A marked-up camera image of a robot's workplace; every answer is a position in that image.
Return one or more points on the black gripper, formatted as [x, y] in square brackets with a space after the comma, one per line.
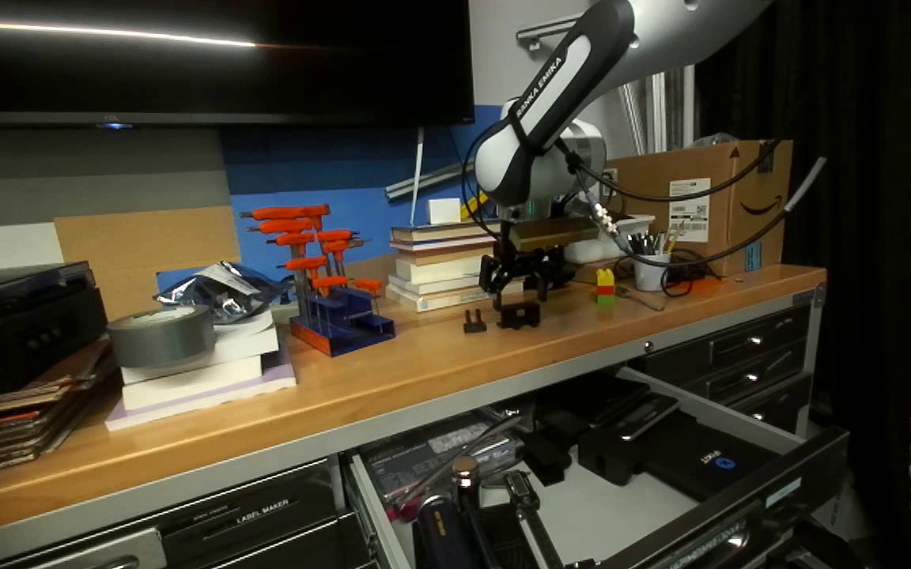
[522, 269]

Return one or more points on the large black bracket block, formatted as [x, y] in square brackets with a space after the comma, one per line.
[519, 317]

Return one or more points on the small black bracket piece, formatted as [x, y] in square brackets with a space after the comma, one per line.
[472, 320]

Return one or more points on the black tool cabinet drawer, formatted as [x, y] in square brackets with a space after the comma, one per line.
[686, 507]

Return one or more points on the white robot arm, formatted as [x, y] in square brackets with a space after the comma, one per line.
[539, 97]

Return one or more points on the thick cream paged book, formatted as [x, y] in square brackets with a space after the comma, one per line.
[442, 269]

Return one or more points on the coloured toy brick stack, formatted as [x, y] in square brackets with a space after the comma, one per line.
[605, 287]

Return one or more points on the wide pale book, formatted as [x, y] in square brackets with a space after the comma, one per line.
[434, 300]

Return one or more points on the dark cover book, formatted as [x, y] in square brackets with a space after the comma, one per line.
[442, 240]

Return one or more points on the white plastic bin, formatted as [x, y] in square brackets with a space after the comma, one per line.
[609, 240]

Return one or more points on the small white card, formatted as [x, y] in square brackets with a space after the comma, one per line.
[443, 209]

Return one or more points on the white cup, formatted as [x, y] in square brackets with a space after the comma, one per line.
[650, 273]

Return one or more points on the metal rod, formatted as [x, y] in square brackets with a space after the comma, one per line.
[426, 177]

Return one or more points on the clear plastic tool bag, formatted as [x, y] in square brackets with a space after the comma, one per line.
[443, 453]

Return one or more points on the black flat case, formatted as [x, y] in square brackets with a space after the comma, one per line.
[631, 438]

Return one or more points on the blue hex key stand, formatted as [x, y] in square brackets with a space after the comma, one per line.
[340, 327]

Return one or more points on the brown cardboard box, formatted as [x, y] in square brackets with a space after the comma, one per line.
[709, 202]

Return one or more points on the black iFixit tool case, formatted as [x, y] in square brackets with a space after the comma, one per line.
[712, 461]

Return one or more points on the silver foil bag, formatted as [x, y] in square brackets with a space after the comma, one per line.
[219, 289]

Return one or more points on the black curtain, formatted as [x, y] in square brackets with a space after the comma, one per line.
[813, 209]

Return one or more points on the white board stack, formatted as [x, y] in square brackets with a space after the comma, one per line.
[214, 381]

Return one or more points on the steel tool cabinet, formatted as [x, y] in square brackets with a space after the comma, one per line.
[266, 507]

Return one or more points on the brown cardboard sheet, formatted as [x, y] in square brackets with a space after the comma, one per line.
[149, 254]

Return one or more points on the black hard case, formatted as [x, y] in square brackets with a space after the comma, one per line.
[17, 320]

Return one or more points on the brown folder stack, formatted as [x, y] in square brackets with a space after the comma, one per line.
[23, 417]

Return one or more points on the blue wall board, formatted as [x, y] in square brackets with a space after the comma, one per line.
[349, 177]

